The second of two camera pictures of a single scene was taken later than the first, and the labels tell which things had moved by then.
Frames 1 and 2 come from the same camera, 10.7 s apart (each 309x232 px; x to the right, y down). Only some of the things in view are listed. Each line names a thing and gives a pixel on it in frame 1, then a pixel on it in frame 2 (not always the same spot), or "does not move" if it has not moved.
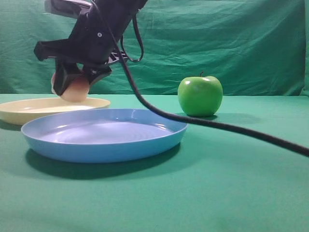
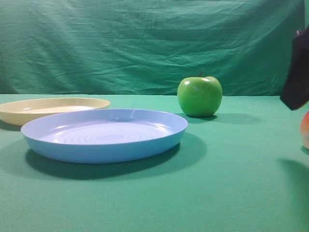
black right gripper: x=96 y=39 -> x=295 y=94
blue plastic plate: x=105 y=136 does not move
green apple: x=200 y=96 does not move
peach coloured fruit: x=77 y=91 -> x=304 y=130
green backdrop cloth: x=251 y=47 does not move
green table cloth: x=212 y=181 does not move
